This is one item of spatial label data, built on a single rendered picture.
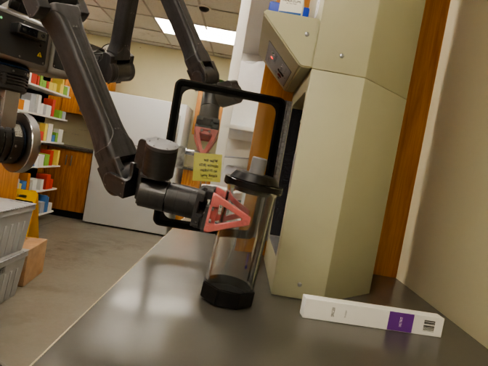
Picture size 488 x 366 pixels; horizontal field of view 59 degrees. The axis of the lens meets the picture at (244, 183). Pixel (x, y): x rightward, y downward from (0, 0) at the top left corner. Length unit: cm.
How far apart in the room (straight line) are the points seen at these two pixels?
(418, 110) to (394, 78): 33
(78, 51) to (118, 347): 54
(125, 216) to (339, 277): 519
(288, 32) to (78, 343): 67
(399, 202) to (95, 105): 89
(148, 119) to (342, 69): 511
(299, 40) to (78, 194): 559
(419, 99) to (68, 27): 94
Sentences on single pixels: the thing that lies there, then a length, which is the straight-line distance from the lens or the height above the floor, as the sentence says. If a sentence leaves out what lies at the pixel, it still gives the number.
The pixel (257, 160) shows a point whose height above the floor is 121.
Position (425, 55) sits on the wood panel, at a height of 159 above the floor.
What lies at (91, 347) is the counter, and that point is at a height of 94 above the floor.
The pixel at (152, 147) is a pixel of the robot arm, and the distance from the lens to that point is 74.
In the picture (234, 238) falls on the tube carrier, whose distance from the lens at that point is 75.
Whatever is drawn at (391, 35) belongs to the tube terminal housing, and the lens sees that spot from 101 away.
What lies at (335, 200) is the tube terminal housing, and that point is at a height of 115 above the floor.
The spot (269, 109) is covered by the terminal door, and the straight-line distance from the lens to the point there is 119.
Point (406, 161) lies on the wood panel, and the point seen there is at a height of 128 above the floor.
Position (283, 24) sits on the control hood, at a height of 149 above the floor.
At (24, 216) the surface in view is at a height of 58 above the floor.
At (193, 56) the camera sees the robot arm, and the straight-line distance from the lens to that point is 129.
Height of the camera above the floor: 120
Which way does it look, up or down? 3 degrees down
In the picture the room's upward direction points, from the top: 10 degrees clockwise
